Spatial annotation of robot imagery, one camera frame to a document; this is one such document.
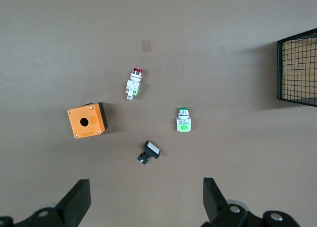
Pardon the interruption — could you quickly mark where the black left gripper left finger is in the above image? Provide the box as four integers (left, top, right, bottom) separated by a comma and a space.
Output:
54, 179, 92, 227

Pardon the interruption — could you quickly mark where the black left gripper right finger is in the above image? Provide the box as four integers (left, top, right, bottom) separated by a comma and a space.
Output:
203, 178, 228, 224

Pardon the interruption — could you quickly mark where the red push button switch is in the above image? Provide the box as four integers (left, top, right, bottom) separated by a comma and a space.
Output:
125, 67, 144, 100

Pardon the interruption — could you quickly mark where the black button with white cap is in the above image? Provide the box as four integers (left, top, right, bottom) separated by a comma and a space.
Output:
135, 140, 161, 165

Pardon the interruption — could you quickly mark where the translucent tape patch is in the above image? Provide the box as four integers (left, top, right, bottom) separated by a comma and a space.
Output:
141, 39, 153, 53

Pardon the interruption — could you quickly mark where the green push button switch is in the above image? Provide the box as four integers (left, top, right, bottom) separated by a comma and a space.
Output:
176, 107, 193, 133

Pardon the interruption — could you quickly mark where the orange button enclosure box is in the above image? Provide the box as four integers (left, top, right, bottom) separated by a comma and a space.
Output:
66, 102, 109, 139

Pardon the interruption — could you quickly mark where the black wire mesh basket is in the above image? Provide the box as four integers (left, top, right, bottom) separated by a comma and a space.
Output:
276, 28, 317, 108

